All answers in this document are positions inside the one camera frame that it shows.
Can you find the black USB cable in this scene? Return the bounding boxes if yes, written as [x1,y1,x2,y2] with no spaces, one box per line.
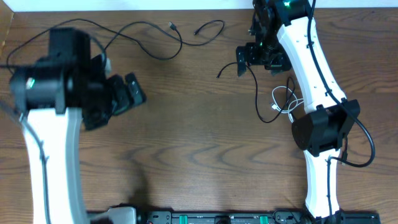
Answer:
[215,61,299,124]
[5,18,226,75]

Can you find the white USB cable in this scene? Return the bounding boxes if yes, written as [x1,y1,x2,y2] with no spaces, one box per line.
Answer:
[269,85,306,124]

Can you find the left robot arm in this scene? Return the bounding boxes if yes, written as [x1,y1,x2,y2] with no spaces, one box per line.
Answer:
[9,27,146,223]

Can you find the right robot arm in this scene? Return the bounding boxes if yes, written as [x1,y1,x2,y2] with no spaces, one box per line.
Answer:
[236,1,360,223]

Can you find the black right camera cable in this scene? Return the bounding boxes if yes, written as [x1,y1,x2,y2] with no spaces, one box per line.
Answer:
[306,0,376,218]

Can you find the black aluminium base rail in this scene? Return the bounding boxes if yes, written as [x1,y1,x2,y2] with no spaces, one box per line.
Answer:
[86,203,381,224]

